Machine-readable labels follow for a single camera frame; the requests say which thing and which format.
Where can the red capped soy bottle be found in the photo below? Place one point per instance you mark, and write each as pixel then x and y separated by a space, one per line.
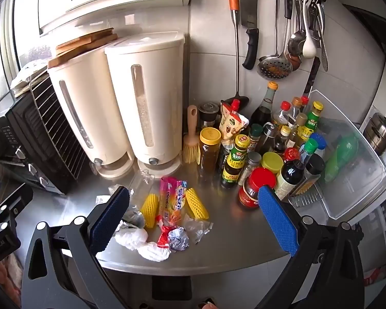
pixel 289 173

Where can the brown capped bottle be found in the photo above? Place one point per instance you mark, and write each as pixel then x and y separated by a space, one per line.
pixel 296 106

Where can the green plastic soda bottle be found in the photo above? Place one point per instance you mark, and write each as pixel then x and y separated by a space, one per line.
pixel 341 157

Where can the black lidded glass jar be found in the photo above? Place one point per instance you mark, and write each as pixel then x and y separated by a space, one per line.
pixel 209 112

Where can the silver lidded spice shaker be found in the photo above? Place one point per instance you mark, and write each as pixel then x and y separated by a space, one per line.
pixel 249 165

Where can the cream rice dispenser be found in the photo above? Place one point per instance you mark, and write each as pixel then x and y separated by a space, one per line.
pixel 154 96
pixel 80 109

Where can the red capped sauce pouch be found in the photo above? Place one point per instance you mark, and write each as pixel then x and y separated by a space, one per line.
pixel 233 122

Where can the foil ball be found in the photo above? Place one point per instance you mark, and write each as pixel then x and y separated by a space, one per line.
pixel 178 238

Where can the blue capped bottle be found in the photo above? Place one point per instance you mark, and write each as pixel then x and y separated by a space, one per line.
pixel 319 141

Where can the silver wrapper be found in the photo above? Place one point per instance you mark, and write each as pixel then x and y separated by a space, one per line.
pixel 133 219

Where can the steel ladle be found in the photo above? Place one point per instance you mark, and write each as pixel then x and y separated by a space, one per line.
pixel 295 43

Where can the white tissue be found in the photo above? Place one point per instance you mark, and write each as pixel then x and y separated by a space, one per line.
pixel 132 238
pixel 154 252

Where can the wooden cutting board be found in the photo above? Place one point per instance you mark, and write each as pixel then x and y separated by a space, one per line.
pixel 83 49
pixel 87 38

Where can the black range hood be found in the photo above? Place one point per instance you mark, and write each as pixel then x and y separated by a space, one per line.
pixel 376 25

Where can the small spice jar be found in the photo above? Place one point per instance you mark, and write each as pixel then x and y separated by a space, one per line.
pixel 254 136

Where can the glass oil dispenser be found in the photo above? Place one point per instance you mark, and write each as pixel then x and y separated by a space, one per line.
pixel 267 136

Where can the red capped clear bottle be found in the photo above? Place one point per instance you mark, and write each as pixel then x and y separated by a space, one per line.
pixel 281 116

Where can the black toaster oven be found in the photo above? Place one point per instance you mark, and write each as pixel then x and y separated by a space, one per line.
pixel 16 148

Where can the pink orange candy wrapper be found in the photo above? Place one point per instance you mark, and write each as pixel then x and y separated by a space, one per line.
pixel 168 201

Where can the red lidded chili jar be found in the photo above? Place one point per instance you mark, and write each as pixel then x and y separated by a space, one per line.
pixel 255 183

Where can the small clear plastic wrapper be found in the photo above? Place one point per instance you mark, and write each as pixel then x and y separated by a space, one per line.
pixel 146 176

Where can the yellow lidded honey jar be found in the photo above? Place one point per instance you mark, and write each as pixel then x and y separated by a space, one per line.
pixel 210 148

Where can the yellow foam fruit net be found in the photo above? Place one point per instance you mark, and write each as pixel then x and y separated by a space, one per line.
pixel 197 204
pixel 149 210

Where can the black kitchen knife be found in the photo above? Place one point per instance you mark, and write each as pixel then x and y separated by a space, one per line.
pixel 312 75

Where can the folded pale cloth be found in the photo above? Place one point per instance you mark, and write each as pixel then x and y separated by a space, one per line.
pixel 27 77

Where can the stainless steel pot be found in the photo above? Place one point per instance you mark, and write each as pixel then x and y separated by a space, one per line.
pixel 378 133

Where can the wooden brush yellow bristles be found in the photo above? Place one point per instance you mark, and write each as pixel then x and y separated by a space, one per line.
pixel 191 148

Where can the red candy wrapper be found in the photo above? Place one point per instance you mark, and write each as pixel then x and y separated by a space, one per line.
pixel 163 238

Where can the yellow capped green bottle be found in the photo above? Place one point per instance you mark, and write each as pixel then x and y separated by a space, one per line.
pixel 310 122

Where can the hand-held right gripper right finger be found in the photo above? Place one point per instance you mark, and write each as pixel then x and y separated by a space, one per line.
pixel 278 220

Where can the clear plastic storage bin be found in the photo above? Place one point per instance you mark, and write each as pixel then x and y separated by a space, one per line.
pixel 363 180

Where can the green labelled sauce bottle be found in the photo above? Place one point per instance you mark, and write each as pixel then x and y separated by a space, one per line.
pixel 236 161

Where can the steel hanging utensil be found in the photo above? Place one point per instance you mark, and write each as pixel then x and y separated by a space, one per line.
pixel 322 48

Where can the steel skimmer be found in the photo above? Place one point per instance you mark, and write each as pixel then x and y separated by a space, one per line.
pixel 274 67

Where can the white serving spoon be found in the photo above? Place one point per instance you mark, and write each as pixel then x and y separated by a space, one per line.
pixel 309 49

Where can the tall dark sauce bottle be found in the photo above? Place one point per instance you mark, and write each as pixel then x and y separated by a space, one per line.
pixel 263 109

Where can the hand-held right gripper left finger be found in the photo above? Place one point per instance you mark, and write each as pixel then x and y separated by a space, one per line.
pixel 109 219

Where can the white plastic wrapper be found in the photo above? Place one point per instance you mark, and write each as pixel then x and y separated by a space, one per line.
pixel 103 198

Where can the black capped bottle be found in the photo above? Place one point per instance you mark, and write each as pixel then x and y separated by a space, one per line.
pixel 310 173

